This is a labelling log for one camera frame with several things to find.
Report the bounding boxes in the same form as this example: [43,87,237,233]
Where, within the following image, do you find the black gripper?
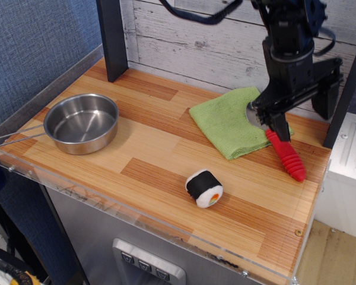
[252,40,343,142]

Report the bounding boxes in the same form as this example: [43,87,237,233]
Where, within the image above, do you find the red handled metal spoon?
[246,102,306,182]

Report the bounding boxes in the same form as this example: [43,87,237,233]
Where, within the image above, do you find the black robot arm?
[252,1,343,142]

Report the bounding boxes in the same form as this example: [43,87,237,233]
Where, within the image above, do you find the plush sushi roll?
[185,169,224,208]

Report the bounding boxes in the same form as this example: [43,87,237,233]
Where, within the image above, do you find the green folded cloth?
[189,86,294,161]

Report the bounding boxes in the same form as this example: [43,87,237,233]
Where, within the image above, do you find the white metal side unit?
[315,113,356,237]

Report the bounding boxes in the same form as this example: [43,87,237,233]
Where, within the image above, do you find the clear acrylic table guard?
[0,140,330,284]

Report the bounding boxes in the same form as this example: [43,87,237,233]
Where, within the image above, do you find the stainless steel pot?
[0,93,119,155]

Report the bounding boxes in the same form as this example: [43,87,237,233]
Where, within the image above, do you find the silver button control panel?
[112,238,186,284]

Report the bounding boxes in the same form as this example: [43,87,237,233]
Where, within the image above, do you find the yellow black bag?
[0,259,42,285]

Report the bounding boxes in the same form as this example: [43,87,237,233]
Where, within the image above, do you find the dark right frame post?
[323,56,356,148]

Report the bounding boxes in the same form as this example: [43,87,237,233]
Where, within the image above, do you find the dark frame post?
[96,0,129,83]
[323,56,356,148]

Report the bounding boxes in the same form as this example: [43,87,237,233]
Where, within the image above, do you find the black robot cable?
[158,0,244,25]

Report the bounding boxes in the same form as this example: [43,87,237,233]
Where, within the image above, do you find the dark left frame post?
[96,0,129,83]

